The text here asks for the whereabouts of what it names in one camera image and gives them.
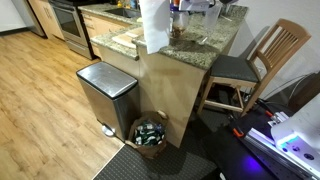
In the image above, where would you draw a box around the stainless steel trash can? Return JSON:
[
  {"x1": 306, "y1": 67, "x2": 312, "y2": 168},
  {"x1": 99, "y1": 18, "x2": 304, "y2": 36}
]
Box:
[{"x1": 76, "y1": 61, "x2": 141, "y2": 140}]

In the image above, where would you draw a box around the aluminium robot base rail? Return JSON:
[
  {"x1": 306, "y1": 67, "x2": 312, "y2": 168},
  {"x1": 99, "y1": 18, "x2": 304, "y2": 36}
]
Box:
[{"x1": 245, "y1": 112, "x2": 320, "y2": 180}]

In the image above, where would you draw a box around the stainless steel oven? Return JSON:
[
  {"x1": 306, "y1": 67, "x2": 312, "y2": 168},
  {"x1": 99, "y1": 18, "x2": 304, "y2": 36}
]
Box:
[{"x1": 48, "y1": 0, "x2": 95, "y2": 60}]

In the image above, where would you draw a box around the wooden cutting board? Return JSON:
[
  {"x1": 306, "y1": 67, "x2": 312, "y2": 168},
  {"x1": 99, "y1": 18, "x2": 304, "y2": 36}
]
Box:
[{"x1": 112, "y1": 27, "x2": 144, "y2": 49}]

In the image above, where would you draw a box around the dark floor mat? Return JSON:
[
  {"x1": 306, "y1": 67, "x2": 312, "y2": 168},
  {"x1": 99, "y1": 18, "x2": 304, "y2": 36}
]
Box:
[{"x1": 92, "y1": 110, "x2": 229, "y2": 180}]

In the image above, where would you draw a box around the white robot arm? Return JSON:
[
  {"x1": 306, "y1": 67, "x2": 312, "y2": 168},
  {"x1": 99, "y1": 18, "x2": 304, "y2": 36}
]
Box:
[{"x1": 271, "y1": 93, "x2": 320, "y2": 153}]

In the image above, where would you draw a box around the clear jar with purple lid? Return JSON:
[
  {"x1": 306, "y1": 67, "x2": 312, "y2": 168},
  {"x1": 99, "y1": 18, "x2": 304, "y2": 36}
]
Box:
[{"x1": 170, "y1": 4, "x2": 189, "y2": 38}]

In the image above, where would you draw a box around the wooden chair with grey seat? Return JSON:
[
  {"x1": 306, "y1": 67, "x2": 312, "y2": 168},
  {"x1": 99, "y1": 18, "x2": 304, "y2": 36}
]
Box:
[{"x1": 197, "y1": 18, "x2": 311, "y2": 115}]

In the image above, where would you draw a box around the brown paper bag with cans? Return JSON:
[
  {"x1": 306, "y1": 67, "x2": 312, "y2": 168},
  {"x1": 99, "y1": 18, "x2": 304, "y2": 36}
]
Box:
[{"x1": 125, "y1": 110, "x2": 169, "y2": 159}]

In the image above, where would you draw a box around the clear plastic cup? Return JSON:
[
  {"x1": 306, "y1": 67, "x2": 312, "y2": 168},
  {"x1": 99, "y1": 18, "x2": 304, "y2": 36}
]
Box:
[{"x1": 203, "y1": 3, "x2": 222, "y2": 31}]

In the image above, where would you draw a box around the metal spoon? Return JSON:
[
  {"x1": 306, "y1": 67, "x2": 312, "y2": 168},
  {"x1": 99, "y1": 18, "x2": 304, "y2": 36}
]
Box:
[{"x1": 199, "y1": 37, "x2": 208, "y2": 45}]

